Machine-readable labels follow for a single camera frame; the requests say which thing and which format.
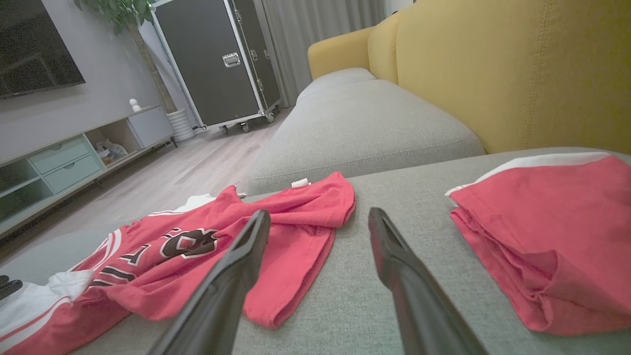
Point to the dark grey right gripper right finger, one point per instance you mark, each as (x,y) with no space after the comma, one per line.
(419,310)

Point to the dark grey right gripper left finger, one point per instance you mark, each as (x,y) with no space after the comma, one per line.
(222,296)

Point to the red basketball jersey white trim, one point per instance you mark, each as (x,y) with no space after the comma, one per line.
(162,276)

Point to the red basketball shorts white stripe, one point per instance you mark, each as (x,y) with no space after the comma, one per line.
(557,236)

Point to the large grey sofa chaise seat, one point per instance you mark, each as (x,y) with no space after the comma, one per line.
(355,296)

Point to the grey wooden TV cabinet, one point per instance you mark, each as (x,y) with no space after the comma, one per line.
(59,162)

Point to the soft toy in cabinet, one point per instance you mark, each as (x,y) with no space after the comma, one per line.
(111,150)

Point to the white ribbed plant pot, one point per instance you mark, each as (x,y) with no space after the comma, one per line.
(181,125)

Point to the grey sofa seat cushion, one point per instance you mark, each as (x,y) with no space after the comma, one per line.
(335,79)
(360,128)

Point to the small white figurine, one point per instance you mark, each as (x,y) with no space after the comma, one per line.
(134,105)

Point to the black wheeled flight case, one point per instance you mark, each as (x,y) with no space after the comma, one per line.
(212,64)

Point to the grey curtain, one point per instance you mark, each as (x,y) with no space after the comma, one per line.
(320,24)

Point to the green potted tree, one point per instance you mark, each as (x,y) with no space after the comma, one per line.
(123,12)

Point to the black wall television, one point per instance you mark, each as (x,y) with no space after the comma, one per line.
(34,44)

